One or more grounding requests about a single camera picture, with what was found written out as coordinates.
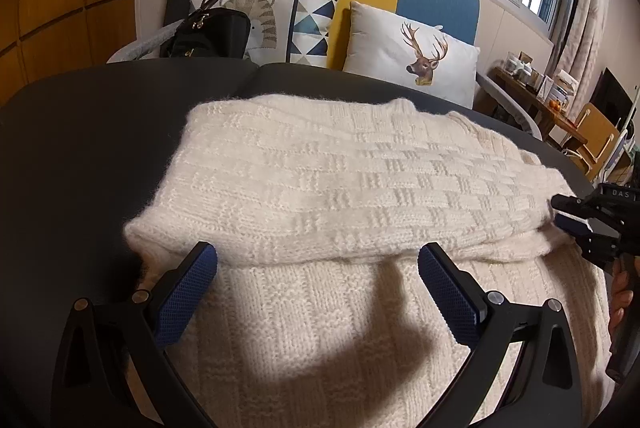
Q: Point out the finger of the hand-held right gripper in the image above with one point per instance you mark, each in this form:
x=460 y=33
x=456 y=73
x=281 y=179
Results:
x=572 y=224
x=575 y=207

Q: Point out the triangle and animal print pillow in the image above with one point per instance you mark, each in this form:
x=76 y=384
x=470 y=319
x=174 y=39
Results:
x=310 y=27

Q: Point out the person's right hand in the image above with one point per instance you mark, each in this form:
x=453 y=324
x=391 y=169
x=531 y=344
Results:
x=620 y=293

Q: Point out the white deer print pillow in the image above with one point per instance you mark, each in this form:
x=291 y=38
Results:
x=390 y=57

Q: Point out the wooden side table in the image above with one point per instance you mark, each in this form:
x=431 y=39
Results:
x=550 y=117

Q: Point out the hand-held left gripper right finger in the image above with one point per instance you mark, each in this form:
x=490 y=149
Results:
x=450 y=293

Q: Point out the small oranges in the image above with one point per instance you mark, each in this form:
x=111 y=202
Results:
x=556 y=105

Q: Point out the cream knitted sweater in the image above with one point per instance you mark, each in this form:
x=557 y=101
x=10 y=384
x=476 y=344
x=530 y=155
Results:
x=350 y=183

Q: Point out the glass jar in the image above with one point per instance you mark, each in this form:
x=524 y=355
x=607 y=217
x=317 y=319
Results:
x=525 y=70
x=510 y=65

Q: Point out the black handbag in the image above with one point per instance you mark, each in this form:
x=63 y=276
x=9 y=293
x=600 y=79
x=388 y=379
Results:
x=210 y=32

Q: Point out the wooden folding chair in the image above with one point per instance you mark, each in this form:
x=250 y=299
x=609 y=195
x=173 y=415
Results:
x=597 y=132

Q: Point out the stack of books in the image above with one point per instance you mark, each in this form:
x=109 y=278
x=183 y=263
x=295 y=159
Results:
x=562 y=87

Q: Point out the black monitor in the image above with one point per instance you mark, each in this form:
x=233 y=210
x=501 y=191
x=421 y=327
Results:
x=612 y=97

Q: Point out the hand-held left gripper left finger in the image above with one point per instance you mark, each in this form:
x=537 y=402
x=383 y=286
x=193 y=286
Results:
x=187 y=293

